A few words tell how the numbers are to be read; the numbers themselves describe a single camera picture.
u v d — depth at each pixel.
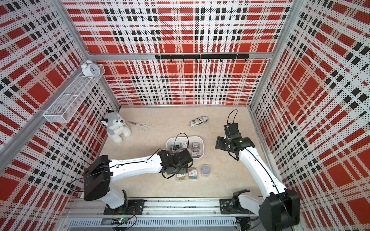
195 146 0.95
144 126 1.08
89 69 0.80
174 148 0.75
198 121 1.08
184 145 0.94
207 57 0.90
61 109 0.69
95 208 0.75
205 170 0.84
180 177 0.82
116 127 0.89
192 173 0.83
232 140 0.58
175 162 0.59
